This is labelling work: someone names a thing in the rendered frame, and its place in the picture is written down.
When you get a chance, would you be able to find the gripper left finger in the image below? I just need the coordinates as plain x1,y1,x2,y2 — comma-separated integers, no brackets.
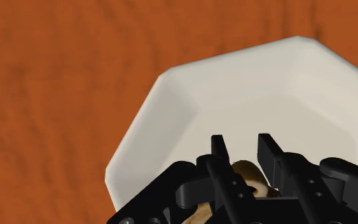
175,134,258,224

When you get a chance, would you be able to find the white octagonal bowl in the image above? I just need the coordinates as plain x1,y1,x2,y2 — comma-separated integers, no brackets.
104,35,358,213

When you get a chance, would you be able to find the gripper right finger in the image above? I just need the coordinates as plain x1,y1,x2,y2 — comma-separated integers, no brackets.
257,133,358,224

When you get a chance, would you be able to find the brown and tan toy figure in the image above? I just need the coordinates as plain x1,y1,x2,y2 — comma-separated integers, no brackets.
181,160,280,224

